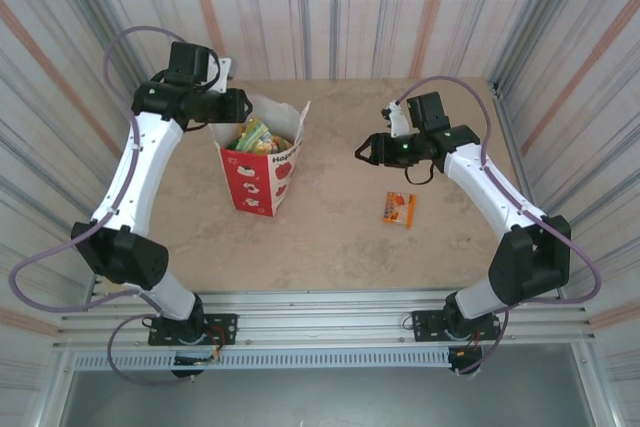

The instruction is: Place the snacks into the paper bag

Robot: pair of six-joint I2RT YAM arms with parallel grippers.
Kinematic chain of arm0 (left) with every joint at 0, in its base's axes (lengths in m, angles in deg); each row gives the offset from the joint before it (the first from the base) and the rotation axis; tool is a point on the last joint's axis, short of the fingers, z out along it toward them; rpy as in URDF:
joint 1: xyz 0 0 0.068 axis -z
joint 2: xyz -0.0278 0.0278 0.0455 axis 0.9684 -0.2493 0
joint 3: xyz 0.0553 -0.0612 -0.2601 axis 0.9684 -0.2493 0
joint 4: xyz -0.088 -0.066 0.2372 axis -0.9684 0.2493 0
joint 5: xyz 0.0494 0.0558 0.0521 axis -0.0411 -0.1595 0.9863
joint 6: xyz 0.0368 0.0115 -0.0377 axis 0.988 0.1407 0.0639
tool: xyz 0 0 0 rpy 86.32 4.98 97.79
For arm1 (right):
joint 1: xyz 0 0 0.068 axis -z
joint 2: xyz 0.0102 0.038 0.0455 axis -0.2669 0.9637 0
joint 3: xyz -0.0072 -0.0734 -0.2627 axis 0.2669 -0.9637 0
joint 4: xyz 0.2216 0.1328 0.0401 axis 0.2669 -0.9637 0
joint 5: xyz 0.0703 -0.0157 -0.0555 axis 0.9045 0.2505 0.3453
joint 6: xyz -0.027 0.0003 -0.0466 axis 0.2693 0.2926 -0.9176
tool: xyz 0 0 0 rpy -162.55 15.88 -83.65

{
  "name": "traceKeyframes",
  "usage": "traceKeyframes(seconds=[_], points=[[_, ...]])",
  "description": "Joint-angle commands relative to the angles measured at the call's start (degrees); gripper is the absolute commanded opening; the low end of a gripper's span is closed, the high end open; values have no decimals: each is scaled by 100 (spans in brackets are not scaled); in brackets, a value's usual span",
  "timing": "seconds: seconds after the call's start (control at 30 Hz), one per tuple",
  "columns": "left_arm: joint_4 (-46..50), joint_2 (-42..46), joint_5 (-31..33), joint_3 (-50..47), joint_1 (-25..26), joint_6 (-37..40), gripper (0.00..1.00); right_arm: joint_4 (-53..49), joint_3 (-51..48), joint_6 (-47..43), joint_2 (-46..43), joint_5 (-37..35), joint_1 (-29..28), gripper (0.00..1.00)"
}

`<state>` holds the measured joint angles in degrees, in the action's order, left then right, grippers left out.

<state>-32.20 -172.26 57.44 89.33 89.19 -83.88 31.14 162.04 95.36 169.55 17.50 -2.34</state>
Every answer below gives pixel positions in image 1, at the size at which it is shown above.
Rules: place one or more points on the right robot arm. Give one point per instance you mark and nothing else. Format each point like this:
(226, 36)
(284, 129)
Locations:
(490, 187)

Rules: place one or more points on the aluminium mounting rail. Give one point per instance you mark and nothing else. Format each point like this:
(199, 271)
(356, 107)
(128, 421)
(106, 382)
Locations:
(320, 317)

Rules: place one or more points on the red and white paper bag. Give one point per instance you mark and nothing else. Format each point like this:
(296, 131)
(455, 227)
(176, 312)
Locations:
(255, 182)

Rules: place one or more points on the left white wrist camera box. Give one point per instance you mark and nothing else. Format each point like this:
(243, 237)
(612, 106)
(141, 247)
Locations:
(222, 72)

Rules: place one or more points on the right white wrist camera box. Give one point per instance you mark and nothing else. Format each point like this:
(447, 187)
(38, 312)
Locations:
(399, 119)

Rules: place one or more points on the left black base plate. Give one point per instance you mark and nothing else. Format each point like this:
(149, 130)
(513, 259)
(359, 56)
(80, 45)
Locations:
(220, 329)

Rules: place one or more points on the small orange candy sachet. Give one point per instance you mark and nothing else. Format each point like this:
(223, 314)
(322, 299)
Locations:
(400, 209)

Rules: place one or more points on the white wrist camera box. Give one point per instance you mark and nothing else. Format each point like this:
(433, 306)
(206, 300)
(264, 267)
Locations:
(222, 72)
(399, 119)

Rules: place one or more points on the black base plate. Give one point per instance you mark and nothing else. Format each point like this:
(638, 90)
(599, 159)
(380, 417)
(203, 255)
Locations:
(220, 329)
(427, 327)

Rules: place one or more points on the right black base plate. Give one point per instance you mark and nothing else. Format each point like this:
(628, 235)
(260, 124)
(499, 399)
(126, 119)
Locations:
(427, 327)

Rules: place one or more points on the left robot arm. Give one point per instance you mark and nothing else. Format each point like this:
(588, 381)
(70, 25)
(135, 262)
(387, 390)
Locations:
(135, 182)

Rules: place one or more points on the grey metal lower panel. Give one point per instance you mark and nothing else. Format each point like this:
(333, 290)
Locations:
(320, 399)

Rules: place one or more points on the green yellow Fox's candy bag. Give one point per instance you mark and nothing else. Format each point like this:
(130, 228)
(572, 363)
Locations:
(252, 134)

